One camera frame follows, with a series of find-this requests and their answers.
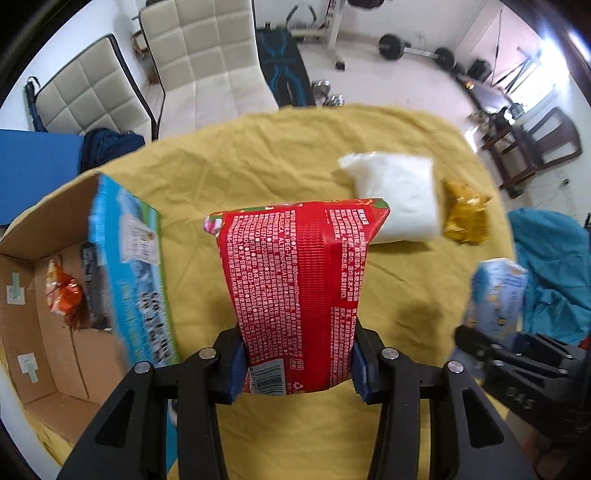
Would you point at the cream padded chair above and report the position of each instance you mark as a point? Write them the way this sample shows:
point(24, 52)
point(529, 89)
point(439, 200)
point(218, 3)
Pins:
point(207, 55)
point(87, 101)

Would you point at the black barbell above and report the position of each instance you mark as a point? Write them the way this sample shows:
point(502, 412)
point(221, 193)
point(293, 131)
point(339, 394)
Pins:
point(397, 45)

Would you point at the golden yellow snack packet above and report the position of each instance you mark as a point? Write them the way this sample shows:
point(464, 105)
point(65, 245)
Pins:
point(466, 214)

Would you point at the dark wooden chair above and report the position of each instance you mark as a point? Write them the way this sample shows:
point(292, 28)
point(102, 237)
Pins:
point(535, 138)

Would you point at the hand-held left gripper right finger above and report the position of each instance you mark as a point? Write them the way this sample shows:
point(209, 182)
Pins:
point(363, 374)

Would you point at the white weight bench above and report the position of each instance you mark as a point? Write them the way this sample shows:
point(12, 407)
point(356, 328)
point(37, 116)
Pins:
point(332, 23)

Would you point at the dark grey snack packet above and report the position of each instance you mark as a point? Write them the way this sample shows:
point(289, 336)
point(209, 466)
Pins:
point(94, 286)

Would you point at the light blue snack packet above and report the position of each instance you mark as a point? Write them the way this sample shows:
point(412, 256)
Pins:
point(497, 295)

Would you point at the yellow tablecloth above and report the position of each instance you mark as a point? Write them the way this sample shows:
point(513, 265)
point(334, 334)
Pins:
point(277, 152)

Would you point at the cardboard box with blue print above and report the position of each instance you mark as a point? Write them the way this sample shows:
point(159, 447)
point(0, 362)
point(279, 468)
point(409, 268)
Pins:
point(51, 350)

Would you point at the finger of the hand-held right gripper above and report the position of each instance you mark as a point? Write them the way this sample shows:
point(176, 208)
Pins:
point(475, 341)
point(512, 385)

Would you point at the red snack packet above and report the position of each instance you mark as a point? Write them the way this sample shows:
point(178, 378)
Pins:
point(295, 286)

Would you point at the white plastic packet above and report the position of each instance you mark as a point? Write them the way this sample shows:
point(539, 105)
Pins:
point(399, 198)

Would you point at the chrome dumbbells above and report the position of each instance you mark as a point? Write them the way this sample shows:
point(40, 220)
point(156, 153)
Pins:
point(328, 92)

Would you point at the teal cloth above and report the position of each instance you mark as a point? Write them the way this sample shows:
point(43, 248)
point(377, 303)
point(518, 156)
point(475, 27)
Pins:
point(554, 277)

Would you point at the dark blue knitted cloth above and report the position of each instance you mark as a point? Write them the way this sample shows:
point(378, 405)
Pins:
point(108, 147)

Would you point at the black mat with blue pattern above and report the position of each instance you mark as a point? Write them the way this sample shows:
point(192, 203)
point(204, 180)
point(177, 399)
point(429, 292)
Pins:
point(281, 64)

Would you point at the blue board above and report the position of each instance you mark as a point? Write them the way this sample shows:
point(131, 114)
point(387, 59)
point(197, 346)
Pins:
point(37, 175)

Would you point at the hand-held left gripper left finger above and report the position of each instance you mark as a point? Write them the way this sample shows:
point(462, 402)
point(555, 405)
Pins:
point(234, 369)

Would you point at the orange snack packet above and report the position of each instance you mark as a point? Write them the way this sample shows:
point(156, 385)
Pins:
point(62, 293)

